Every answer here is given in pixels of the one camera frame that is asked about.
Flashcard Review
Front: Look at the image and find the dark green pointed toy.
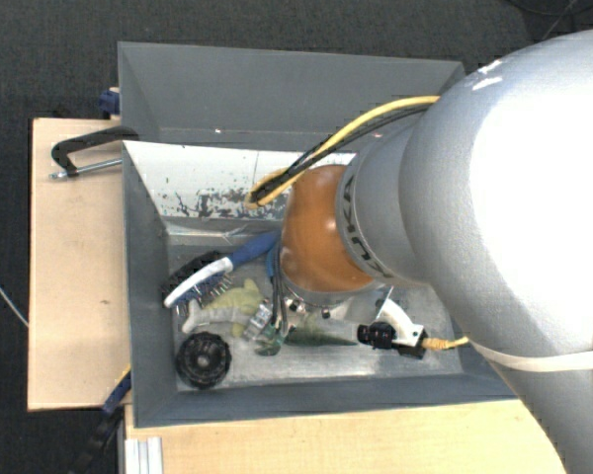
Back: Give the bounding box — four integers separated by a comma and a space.
283, 321, 360, 350

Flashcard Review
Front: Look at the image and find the blue and white hair brush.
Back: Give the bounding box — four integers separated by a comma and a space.
159, 230, 284, 316

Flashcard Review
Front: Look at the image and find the white curved plastic piece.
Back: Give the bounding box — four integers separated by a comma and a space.
179, 298, 239, 336

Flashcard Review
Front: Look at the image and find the black cylinder on white bracket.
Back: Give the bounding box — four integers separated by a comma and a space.
356, 294, 429, 360

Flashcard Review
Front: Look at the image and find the pale yellow toy animal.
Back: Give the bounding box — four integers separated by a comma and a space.
205, 277, 267, 338

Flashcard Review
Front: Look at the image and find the grey metal bin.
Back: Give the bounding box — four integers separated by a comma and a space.
117, 40, 519, 430

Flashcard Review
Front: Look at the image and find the black round ribbed wheel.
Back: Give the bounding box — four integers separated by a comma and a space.
174, 331, 233, 391

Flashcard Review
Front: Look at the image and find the pale wood board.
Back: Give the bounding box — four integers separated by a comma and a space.
26, 117, 132, 412

